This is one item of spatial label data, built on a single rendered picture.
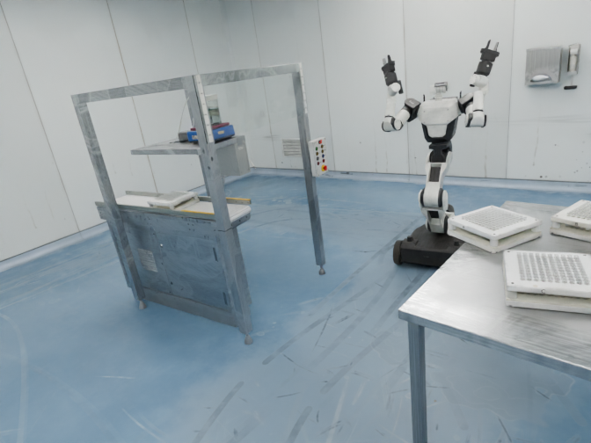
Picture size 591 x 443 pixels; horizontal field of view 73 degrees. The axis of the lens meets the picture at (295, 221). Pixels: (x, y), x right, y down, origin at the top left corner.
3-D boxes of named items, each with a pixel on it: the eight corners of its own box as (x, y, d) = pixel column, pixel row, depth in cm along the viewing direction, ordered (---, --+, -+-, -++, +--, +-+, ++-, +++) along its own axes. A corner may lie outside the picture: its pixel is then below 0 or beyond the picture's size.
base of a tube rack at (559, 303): (587, 272, 130) (587, 265, 129) (606, 315, 110) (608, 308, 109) (502, 267, 140) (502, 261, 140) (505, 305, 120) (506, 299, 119)
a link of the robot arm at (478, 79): (482, 66, 259) (476, 83, 262) (493, 71, 264) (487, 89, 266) (469, 66, 269) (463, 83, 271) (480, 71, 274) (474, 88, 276)
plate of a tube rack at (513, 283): (588, 258, 129) (589, 253, 128) (609, 300, 108) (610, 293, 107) (502, 254, 139) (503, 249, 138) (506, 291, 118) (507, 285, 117)
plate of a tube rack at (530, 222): (542, 224, 156) (543, 220, 156) (494, 241, 149) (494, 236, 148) (491, 208, 178) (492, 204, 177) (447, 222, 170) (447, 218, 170)
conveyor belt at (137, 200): (251, 213, 259) (250, 205, 257) (224, 227, 240) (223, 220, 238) (126, 200, 333) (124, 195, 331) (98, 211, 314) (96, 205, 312)
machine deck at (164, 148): (245, 141, 246) (244, 134, 245) (200, 156, 217) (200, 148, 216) (178, 143, 280) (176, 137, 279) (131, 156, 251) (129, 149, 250)
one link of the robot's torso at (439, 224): (429, 221, 341) (419, 185, 306) (454, 222, 331) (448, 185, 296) (426, 236, 334) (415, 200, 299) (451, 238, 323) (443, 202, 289)
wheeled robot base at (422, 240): (418, 234, 376) (417, 199, 364) (478, 239, 349) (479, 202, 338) (397, 264, 326) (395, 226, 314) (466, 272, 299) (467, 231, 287)
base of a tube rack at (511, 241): (541, 236, 158) (542, 230, 157) (493, 253, 150) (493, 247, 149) (491, 219, 180) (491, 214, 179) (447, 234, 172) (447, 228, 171)
